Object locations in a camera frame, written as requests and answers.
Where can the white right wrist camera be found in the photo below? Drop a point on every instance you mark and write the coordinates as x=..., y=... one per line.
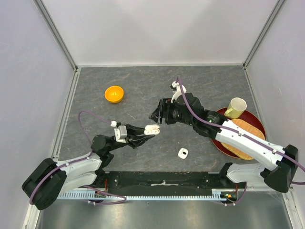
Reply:
x=176, y=89

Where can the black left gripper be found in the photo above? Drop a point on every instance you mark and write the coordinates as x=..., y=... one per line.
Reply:
x=134, y=140

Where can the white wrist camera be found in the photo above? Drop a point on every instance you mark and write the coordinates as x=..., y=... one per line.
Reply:
x=176, y=89
x=120, y=134

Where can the pale yellow mug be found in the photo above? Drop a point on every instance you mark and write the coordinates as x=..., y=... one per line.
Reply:
x=236, y=108

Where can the dark red round tray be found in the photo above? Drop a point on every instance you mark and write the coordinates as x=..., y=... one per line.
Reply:
x=251, y=119

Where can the woven bamboo basket tray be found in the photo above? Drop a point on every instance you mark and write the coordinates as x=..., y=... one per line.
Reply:
x=249, y=128

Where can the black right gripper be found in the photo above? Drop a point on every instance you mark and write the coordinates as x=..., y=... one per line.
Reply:
x=166, y=105

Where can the aluminium frame rail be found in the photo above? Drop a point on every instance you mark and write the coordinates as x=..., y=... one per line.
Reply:
x=55, y=32

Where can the light blue cable duct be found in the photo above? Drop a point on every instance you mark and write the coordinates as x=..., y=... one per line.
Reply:
x=88, y=194

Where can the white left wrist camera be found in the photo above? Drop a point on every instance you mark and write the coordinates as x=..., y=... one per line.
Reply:
x=120, y=134

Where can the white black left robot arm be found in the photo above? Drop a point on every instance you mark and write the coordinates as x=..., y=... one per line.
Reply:
x=53, y=178

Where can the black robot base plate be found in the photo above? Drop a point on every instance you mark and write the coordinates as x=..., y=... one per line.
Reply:
x=162, y=183

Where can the orange plastic bowl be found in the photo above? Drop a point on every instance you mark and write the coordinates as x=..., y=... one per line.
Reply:
x=114, y=94

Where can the white earbud charging case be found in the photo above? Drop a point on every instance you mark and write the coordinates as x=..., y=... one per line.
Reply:
x=152, y=130

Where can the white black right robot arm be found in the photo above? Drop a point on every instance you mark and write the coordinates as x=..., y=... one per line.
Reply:
x=276, y=165

